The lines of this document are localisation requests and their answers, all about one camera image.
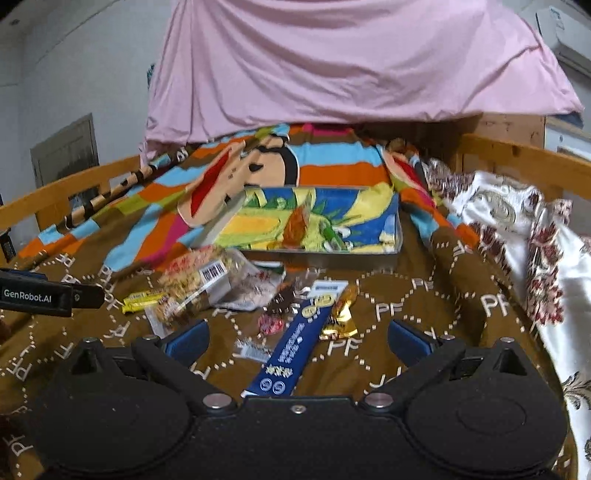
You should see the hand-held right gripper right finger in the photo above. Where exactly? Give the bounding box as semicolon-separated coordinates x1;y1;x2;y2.
360;318;532;412

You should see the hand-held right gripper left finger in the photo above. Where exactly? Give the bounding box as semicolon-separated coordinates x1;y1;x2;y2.
69;318;238;414

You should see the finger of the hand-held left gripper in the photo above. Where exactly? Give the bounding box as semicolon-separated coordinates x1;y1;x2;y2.
71;282;106;310

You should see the yellow snack packet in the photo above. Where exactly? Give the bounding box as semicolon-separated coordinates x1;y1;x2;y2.
121;288;169;315

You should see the gold snack packet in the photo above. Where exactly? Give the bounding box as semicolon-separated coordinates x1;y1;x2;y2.
321;284;361;342

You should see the clear nut bar packet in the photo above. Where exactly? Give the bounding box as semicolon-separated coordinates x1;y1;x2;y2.
157;244;236;301

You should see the red candy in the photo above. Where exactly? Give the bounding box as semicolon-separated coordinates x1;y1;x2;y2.
259;314;287;335

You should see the dark chocolate snack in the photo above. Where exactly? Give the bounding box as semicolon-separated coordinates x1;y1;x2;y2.
268;284;296;315

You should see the long blue snack packet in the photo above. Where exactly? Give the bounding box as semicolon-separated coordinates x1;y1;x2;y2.
240;279;349;398

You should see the clear tray with colourful drawing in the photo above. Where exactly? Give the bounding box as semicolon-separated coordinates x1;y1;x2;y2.
198;185;402;257

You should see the small silver wrapper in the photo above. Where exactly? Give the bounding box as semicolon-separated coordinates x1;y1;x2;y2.
233;337;273;363

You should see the clear bag with red print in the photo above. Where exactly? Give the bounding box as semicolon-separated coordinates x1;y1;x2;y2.
217;261;287;311

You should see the striped bamboo stick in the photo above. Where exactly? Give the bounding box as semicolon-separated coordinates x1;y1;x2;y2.
55;150;190;229

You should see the orange wrapped snack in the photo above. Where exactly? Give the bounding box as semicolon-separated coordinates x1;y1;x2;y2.
283;205;310;247

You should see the white floral quilt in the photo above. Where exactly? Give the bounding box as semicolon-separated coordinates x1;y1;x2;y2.
425;157;591;480

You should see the cartoon printed striped blanket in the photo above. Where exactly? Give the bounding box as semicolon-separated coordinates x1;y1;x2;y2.
0;122;578;480

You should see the pink cloth sheet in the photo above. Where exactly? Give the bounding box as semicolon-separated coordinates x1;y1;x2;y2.
141;0;585;160

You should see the white air conditioner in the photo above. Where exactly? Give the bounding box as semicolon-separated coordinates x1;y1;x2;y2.
536;4;591;77

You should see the grey wall panel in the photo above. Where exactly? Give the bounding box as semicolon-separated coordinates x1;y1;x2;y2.
30;114;100;188

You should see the wooden bed frame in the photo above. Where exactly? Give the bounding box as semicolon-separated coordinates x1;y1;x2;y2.
0;111;591;241

